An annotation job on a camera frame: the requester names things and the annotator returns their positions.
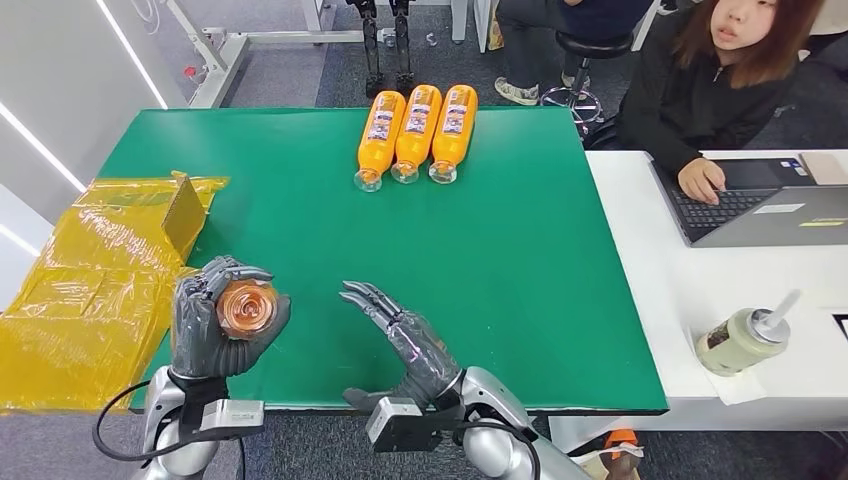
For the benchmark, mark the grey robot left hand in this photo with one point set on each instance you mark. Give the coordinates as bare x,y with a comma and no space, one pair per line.
199,344

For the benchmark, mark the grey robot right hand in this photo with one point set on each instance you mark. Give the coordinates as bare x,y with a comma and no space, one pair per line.
417,351

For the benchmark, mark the orange bottle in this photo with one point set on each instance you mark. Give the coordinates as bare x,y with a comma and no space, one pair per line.
455,129
379,136
418,129
247,310

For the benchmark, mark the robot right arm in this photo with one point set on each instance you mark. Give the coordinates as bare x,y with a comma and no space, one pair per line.
497,430

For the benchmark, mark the green table mat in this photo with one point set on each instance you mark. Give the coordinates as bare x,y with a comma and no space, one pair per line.
464,265

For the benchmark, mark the yellow plastic-wrapped cardboard box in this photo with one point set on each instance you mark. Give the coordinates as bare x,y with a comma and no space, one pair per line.
86,298

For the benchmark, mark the orange white object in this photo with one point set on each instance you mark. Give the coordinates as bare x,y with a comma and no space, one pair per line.
621,440

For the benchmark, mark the black robot leg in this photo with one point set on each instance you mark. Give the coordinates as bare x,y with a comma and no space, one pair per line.
402,53
372,60

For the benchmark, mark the drink cup with straw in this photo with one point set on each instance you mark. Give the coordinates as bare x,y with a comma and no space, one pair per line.
735,341

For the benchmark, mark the white paper napkin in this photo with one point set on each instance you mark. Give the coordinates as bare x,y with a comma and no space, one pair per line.
742,389

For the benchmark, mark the person on stool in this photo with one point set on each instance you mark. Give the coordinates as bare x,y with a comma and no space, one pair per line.
530,40

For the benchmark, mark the black round stool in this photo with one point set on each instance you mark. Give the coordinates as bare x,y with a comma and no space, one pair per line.
583,46

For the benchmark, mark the person at laptop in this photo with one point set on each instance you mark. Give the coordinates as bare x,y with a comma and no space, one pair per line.
689,99

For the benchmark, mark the grey laptop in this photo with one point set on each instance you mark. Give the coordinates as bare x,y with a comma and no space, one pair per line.
762,212

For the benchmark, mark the beige flat notebook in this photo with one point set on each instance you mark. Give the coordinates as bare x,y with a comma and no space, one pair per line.
825,167

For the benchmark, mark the person in background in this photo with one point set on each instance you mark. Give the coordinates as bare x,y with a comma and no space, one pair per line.
831,53

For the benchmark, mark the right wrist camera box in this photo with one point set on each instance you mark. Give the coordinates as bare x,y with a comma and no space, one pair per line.
401,424

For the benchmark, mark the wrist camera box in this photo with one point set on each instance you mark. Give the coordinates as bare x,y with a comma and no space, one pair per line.
235,416
401,424

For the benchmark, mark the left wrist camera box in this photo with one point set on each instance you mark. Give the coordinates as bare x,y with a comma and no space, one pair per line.
235,416

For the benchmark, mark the white metal frame stand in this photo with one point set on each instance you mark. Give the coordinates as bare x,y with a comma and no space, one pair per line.
222,60

